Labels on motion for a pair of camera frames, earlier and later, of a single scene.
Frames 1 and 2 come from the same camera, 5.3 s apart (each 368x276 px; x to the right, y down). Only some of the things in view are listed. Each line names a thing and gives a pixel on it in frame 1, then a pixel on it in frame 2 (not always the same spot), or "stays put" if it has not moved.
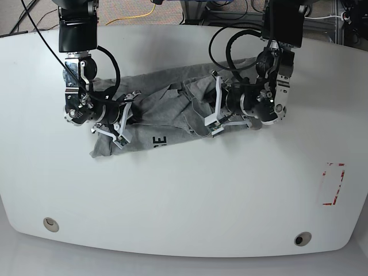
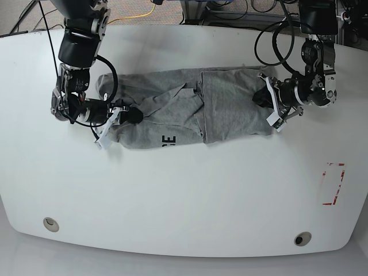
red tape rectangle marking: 342,178 stays put
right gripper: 229,102 → 283,94
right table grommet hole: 302,238 stays put
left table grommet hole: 51,224 stays put
